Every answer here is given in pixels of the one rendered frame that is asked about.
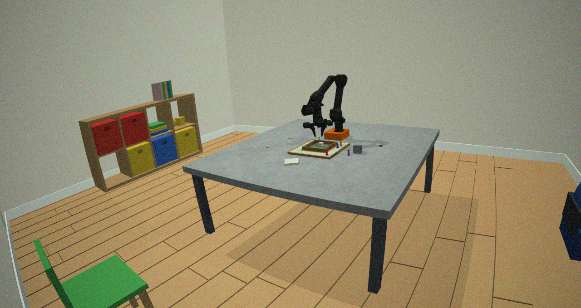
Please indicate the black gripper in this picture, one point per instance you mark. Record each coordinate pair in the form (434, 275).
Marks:
(311, 125)

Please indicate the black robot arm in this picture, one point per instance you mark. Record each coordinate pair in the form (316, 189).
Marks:
(315, 102)

